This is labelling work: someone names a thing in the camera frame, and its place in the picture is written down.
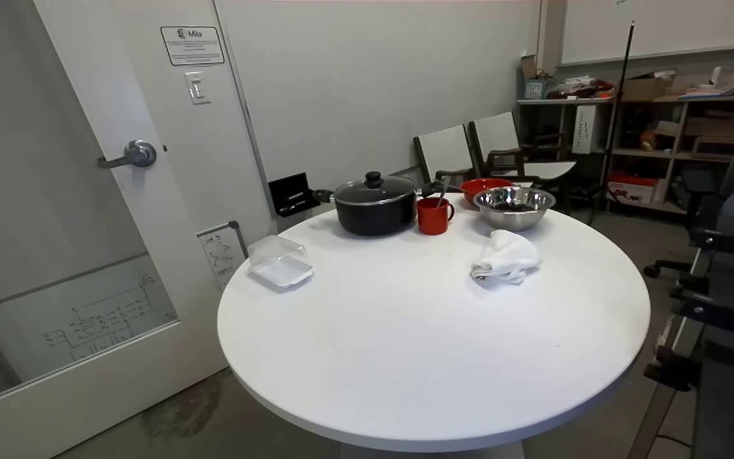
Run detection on white cloth towel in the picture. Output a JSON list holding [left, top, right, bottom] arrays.
[[469, 230, 540, 284]]

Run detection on black cooking pot with lid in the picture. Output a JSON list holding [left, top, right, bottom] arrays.
[[335, 171, 415, 236]]

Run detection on red mug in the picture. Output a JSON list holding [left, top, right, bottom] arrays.
[[415, 198, 454, 233]]

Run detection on white folding chair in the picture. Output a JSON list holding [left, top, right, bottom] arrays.
[[415, 124, 475, 188], [469, 111, 575, 180]]

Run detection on steel bowl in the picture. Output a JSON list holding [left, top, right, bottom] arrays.
[[475, 186, 557, 230]]

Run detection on small whiteboard on floor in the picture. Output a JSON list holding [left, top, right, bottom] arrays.
[[197, 221, 248, 288]]

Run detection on white door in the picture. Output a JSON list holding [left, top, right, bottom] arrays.
[[0, 0, 276, 459]]

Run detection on wooden shelf unit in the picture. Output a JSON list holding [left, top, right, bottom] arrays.
[[517, 86, 734, 214]]

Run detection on black robot cart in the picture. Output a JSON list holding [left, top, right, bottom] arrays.
[[629, 191, 734, 459]]

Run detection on wall light switch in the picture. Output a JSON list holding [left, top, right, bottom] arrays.
[[185, 72, 213, 105]]

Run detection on metal door handle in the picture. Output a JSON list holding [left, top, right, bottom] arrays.
[[98, 140, 158, 168]]

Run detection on wall sign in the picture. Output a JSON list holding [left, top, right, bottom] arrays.
[[162, 26, 226, 65]]

